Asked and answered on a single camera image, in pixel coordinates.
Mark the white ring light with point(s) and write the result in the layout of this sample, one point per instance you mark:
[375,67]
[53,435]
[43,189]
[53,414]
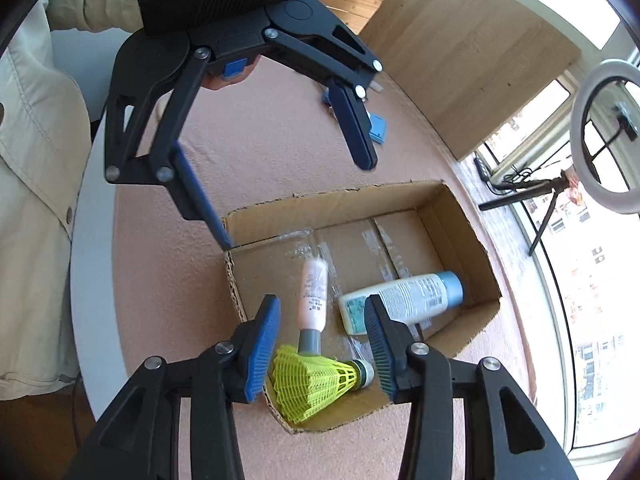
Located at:
[605,161]

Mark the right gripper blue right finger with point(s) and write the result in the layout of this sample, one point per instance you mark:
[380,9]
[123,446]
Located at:
[381,333]

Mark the black power strip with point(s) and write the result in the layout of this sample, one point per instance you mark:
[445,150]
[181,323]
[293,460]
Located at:
[482,169]

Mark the webcam on ring light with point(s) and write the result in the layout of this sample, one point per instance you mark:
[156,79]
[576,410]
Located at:
[625,123]

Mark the white lotion bottle blue cap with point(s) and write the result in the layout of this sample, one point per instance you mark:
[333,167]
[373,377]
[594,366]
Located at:
[408,300]

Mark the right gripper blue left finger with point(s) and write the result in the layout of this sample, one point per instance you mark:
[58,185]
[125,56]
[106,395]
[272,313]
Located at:
[259,345]

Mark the blue phone stand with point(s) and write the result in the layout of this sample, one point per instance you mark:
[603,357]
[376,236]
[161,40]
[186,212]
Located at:
[378,124]

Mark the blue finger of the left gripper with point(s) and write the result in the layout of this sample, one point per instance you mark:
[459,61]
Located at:
[354,122]
[196,196]

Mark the black tripod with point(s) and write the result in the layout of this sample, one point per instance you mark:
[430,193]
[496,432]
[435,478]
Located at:
[522,191]

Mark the beige jacket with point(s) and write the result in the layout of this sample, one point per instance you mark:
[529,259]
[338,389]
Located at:
[45,145]

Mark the cardboard box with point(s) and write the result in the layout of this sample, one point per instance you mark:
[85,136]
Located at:
[409,243]

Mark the small white tube grey cap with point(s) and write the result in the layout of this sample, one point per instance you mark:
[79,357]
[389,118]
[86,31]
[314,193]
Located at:
[311,311]

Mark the person left hand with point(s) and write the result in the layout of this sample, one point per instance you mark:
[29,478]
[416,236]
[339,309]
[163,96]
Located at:
[239,70]

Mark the yellow shuttlecock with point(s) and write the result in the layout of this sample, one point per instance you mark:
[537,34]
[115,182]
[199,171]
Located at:
[306,385]

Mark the large oak wood board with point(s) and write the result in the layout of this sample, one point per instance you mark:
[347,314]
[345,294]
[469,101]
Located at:
[467,65]

